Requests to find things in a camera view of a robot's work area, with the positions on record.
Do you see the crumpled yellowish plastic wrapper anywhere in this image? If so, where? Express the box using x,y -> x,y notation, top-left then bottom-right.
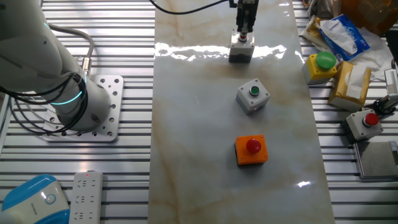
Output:
302,16 -> 323,44

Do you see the orange box red mushroom button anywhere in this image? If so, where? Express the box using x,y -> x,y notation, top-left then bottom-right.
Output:
234,134 -> 269,167

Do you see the blue white plastic device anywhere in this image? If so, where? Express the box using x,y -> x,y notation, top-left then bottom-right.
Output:
0,174 -> 71,224

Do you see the gold tissue pack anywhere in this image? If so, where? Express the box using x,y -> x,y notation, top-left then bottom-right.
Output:
328,60 -> 373,113

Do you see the silver flat scale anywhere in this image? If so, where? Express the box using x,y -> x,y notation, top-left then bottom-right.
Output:
353,140 -> 398,181

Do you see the thick grey cable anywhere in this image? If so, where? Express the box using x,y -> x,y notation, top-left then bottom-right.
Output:
48,23 -> 95,77

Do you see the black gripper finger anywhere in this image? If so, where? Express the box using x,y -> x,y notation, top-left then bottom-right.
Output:
236,14 -> 259,35

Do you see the white power strip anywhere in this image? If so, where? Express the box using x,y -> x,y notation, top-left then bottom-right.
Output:
68,170 -> 104,224

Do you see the yellow box green mushroom button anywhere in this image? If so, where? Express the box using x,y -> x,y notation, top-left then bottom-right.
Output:
302,50 -> 338,86

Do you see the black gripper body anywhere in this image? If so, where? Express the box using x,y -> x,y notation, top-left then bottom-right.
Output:
236,0 -> 260,16

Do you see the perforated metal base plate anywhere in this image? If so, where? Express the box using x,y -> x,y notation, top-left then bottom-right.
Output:
41,74 -> 124,143

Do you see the ridged grey device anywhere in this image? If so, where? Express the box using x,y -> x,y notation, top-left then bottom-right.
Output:
384,68 -> 398,95

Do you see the grey box red mushroom button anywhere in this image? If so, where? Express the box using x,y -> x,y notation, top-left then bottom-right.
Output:
341,108 -> 384,144

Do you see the crumpled white paper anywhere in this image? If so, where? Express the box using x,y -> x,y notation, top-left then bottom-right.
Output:
357,26 -> 395,82

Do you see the looped black cable bundle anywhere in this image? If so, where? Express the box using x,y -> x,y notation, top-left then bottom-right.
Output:
0,72 -> 90,136

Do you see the white box green button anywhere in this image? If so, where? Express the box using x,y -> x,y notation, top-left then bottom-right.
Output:
235,77 -> 271,116

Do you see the blue tissue pack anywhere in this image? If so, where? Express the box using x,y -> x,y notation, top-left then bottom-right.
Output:
317,14 -> 371,62

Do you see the brown bag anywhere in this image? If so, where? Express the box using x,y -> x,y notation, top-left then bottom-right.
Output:
340,0 -> 398,35

